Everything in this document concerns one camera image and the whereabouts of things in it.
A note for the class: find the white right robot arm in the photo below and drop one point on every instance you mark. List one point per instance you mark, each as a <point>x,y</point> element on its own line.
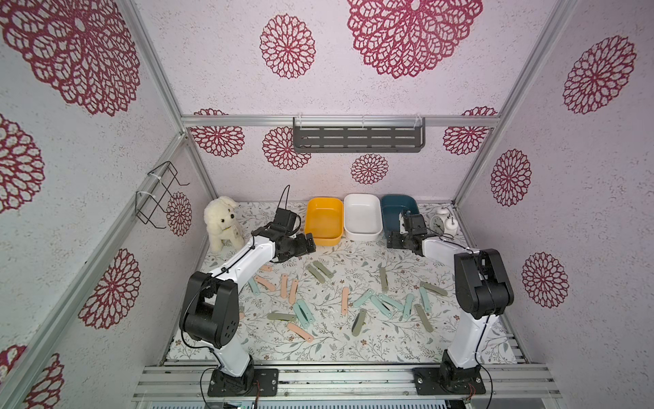
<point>482,286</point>

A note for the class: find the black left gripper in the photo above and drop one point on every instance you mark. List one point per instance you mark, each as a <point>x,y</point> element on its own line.
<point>304,248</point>

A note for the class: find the yellow storage box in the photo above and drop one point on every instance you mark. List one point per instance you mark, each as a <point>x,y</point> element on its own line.
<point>325,221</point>

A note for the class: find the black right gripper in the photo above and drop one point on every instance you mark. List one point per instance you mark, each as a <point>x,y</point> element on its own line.
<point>396,240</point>

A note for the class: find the mint green fruit knife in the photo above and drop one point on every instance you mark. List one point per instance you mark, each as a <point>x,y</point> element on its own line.
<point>306,311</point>
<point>254,287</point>
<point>409,299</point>
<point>302,319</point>
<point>391,302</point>
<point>425,300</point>
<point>382,307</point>
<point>364,298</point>

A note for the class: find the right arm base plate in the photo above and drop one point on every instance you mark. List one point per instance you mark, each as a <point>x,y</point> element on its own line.
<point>446,380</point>

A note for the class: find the white storage box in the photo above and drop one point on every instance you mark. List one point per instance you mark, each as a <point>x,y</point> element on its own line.
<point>363,219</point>

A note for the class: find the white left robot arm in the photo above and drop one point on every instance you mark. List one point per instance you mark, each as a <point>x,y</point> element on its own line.
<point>210,310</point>

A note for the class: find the black wire wall rack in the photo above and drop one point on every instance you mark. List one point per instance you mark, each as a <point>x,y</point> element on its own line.
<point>148,201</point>

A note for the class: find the white alarm clock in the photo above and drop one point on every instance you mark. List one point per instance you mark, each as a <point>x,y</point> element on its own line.
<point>444,223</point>

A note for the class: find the grey wall shelf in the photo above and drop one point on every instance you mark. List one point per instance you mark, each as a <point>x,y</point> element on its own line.
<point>357,138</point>

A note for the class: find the olive green fruit knife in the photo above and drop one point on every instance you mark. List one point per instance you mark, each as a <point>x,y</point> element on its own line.
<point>316,274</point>
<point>282,317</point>
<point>423,318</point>
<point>359,322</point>
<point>434,289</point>
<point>323,269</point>
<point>383,279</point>

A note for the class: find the dark teal storage box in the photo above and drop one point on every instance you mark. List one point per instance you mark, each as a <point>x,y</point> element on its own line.
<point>392,205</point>

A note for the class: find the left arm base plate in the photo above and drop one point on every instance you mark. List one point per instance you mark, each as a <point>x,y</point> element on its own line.
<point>253,383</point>

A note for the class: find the white plush dog toy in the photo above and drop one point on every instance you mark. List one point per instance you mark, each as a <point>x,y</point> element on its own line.
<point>222,225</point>

